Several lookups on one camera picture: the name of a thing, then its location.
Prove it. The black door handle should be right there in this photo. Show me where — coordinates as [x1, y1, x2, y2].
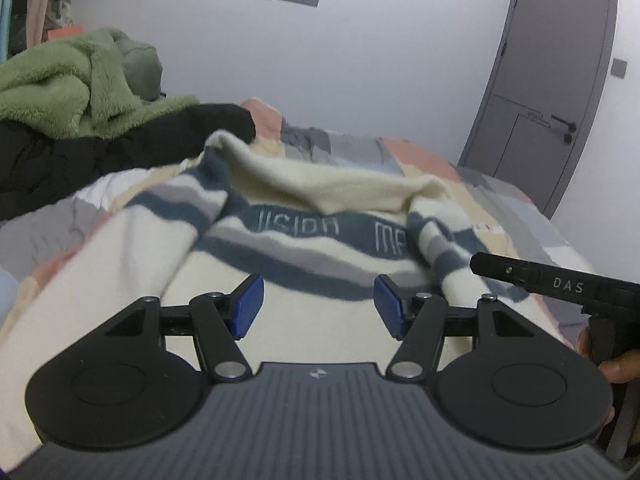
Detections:
[549, 113, 579, 146]

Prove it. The black garment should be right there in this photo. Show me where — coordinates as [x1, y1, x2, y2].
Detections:
[0, 102, 257, 222]

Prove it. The orange box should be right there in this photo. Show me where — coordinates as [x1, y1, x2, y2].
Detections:
[42, 25, 84, 42]

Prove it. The grey door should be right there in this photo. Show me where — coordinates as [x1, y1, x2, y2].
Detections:
[457, 0, 619, 219]

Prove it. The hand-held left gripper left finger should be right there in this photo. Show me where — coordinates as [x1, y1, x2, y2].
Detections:
[102, 273, 265, 384]

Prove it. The person's right hand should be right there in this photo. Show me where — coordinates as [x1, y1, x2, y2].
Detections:
[576, 328, 640, 386]

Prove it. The grey-green cushion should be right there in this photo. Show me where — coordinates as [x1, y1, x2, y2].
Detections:
[119, 39, 164, 102]

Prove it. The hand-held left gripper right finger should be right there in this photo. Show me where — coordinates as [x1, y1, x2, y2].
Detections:
[373, 273, 537, 382]

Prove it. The patchwork bed quilt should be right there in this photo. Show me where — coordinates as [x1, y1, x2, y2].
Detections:
[0, 97, 640, 361]

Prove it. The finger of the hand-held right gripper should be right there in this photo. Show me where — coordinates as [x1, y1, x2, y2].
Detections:
[470, 252, 551, 292]

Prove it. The cream striped sweater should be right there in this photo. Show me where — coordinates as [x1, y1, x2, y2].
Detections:
[0, 130, 543, 467]

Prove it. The green fleece blanket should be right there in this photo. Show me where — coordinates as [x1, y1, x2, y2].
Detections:
[0, 27, 201, 140]

